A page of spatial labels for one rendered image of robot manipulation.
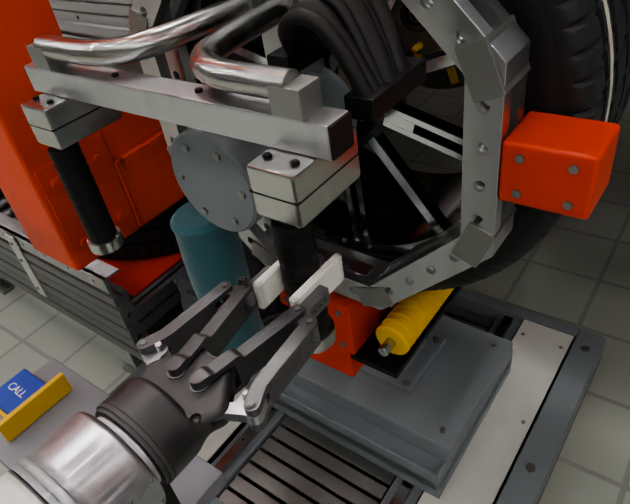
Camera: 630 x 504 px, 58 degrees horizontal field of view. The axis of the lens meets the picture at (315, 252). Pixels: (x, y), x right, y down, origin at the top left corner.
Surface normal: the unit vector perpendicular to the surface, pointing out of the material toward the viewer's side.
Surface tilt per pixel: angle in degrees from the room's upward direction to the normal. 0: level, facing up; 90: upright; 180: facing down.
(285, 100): 90
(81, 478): 30
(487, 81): 90
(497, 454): 0
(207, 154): 90
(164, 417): 41
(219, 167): 90
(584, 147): 0
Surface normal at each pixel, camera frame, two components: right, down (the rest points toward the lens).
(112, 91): -0.59, 0.56
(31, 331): -0.14, -0.78
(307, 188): 0.80, 0.28
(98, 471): 0.38, -0.45
